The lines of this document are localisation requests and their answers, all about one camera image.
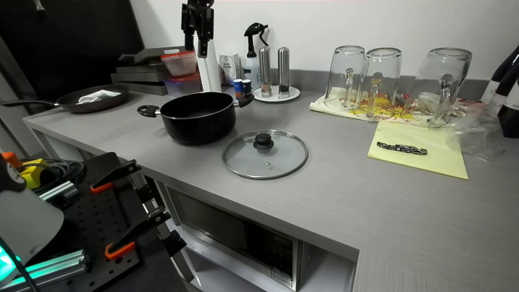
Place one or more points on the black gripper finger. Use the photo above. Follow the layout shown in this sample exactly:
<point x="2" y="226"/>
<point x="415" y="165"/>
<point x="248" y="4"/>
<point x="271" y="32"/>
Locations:
<point x="188" y="36"/>
<point x="203" y="41"/>

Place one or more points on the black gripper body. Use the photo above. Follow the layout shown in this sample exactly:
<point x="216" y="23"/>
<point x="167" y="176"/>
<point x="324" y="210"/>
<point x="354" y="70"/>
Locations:
<point x="198" y="10"/>

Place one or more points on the glass lid with black knob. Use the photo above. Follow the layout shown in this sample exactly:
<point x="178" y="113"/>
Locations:
<point x="264" y="155"/>

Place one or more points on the black cooking pot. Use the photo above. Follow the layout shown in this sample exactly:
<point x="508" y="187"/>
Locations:
<point x="196" y="122"/>

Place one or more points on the clear drinking glass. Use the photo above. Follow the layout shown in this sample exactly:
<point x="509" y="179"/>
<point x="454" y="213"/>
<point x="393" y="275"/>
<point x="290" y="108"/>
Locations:
<point x="440" y="82"/>
<point x="346" y="70"/>
<point x="383" y="75"/>

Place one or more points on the red lidded plastic container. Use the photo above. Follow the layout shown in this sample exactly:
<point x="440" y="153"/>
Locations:
<point x="178" y="62"/>

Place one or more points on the white paper towel roll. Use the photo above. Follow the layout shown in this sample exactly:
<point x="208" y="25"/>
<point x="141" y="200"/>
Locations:
<point x="209" y="70"/>

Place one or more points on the white cardboard box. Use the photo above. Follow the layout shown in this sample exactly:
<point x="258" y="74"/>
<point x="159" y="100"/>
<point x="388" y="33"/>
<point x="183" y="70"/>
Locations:
<point x="229" y="66"/>

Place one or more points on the clear plastic container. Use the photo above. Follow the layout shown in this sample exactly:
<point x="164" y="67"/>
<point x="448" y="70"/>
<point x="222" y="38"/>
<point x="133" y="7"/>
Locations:
<point x="182" y="85"/>

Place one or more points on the spray bottle with black trigger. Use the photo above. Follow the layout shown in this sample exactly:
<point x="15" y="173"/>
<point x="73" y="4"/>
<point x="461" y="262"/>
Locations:
<point x="251" y="62"/>

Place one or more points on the stack of black trays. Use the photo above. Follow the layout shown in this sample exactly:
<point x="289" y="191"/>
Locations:
<point x="140" y="74"/>

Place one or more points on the steel grinder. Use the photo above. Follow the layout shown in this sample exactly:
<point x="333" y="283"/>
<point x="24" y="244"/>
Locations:
<point x="264" y="70"/>
<point x="284" y="67"/>

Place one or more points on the small white plate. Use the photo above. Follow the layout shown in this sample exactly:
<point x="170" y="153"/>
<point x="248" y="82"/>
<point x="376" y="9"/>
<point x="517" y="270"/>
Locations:
<point x="289" y="96"/>

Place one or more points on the black frying pan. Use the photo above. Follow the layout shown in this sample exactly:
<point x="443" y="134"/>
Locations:
<point x="91" y="100"/>

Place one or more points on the black orange bar clamp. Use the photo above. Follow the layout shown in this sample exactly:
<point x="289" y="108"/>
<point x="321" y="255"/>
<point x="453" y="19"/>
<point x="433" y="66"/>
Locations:
<point x="135" y="233"/>
<point x="114" y="176"/>

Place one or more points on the built-in steel microwave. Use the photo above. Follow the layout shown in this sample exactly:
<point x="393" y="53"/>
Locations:
<point x="237" y="238"/>

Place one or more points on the aluminium extrusion bar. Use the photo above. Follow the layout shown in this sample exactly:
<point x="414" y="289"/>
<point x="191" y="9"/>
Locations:
<point x="57" y="191"/>
<point x="54" y="265"/>

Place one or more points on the yellow tool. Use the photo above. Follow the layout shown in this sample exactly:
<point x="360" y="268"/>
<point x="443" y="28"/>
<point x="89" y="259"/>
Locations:
<point x="32" y="173"/>

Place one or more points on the black pegboard plate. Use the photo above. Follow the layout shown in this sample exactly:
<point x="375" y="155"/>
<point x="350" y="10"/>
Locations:
<point x="94" y="228"/>

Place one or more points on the small black band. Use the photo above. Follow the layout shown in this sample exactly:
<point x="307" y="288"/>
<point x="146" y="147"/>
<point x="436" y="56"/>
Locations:
<point x="402" y="148"/>

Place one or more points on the clear plastic bag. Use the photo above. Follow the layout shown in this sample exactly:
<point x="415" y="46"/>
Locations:
<point x="479" y="139"/>

